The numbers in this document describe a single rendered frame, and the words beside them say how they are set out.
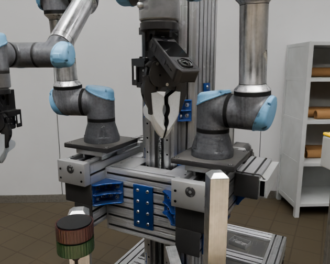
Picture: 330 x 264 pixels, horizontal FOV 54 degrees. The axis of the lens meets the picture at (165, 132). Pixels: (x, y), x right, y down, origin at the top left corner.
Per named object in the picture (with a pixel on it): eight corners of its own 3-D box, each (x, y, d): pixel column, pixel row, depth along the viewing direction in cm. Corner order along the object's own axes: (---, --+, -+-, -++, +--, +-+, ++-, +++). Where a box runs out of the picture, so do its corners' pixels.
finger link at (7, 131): (13, 147, 93) (10, 117, 91) (10, 148, 91) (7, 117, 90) (-1, 146, 94) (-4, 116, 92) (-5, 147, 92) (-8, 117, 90)
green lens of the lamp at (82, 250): (59, 240, 55) (59, 228, 55) (96, 238, 56) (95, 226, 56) (53, 260, 50) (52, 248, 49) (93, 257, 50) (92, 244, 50)
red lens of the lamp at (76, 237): (59, 227, 55) (58, 215, 55) (95, 224, 56) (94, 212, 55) (52, 245, 49) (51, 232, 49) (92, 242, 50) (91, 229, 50)
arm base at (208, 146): (200, 147, 126) (200, 122, 124) (238, 151, 120) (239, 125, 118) (184, 156, 113) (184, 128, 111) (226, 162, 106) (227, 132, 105)
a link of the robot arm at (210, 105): (205, 123, 123) (206, 87, 120) (239, 127, 115) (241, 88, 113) (189, 128, 113) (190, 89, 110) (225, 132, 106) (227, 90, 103)
